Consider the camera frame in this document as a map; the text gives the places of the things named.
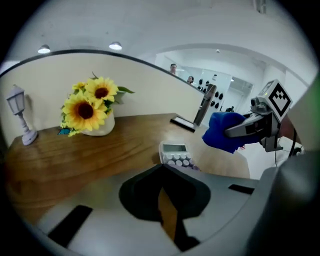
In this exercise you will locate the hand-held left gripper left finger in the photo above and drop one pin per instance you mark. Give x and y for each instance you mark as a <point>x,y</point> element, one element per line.
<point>112,230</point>

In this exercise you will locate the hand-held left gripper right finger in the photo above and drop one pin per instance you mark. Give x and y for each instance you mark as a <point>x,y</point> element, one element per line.
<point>225,205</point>

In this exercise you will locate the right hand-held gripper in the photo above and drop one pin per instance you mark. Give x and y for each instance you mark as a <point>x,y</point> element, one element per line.
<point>280,100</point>

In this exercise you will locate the blue cloth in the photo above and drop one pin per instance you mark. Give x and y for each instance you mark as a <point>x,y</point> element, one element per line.
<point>217,130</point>

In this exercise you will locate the lilac calculator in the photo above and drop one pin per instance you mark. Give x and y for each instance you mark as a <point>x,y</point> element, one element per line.
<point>175,148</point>

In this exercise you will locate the group of black hanging bags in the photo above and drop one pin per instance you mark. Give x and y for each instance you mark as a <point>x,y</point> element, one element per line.
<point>217,95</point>

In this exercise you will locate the small blue butterfly ornament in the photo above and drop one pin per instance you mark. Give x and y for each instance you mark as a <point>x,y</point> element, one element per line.
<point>64,131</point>

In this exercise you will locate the sunflower bouquet in white vase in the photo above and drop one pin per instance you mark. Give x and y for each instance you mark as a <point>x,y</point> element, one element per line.
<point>85,110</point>

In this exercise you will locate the dome ceiling lamp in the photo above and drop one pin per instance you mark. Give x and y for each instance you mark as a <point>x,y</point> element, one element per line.
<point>44,49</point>
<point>115,46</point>

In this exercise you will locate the black picture frame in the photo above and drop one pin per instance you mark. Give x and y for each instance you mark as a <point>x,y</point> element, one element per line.
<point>183,123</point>

